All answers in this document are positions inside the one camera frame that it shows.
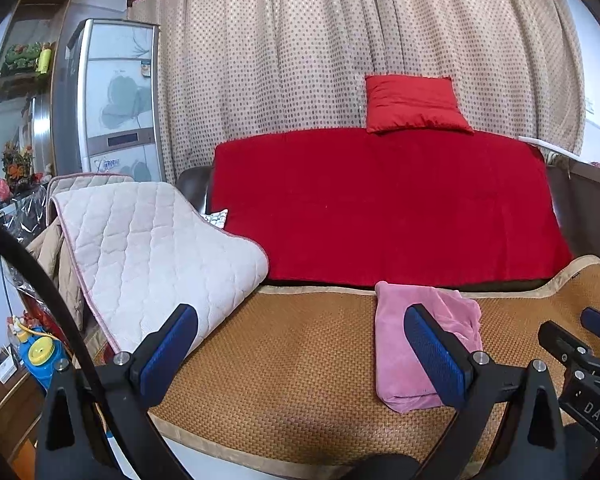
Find silver refrigerator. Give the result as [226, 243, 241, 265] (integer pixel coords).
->
[65, 18, 167, 186]

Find woven bamboo mat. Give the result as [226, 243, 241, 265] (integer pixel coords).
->
[92, 254, 600, 468]

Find orange artificial flowers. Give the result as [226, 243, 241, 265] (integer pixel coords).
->
[0, 140, 36, 196]

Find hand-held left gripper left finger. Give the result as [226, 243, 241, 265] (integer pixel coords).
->
[34, 303, 199, 480]

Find beige dotted curtain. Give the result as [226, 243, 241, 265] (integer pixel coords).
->
[126, 0, 588, 186]

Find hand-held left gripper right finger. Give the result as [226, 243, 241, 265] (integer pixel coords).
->
[403, 303, 568, 480]

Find black braided cable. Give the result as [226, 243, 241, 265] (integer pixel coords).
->
[0, 215, 126, 480]

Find wooden display cabinet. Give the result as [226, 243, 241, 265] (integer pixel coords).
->
[0, 0, 88, 186]

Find beige quilted coat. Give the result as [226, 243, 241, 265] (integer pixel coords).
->
[25, 217, 88, 333]

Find small patterned pillow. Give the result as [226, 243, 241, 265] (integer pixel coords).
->
[200, 208, 229, 231]

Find white board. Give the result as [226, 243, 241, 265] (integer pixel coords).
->
[517, 135, 581, 157]

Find blue container with yellow lid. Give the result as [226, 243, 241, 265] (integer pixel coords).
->
[10, 325, 73, 393]

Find green ornament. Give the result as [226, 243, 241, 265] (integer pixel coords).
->
[2, 42, 43, 68]

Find red cushion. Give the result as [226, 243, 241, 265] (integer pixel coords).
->
[364, 74, 476, 135]

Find white quilted pad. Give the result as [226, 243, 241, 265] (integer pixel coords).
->
[45, 174, 270, 356]

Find yellow bottle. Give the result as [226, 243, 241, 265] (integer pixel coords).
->
[36, 42, 55, 75]

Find red blanket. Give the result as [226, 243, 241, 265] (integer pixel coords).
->
[207, 127, 574, 286]

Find pink zip jacket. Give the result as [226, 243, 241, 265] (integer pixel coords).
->
[374, 280, 483, 413]

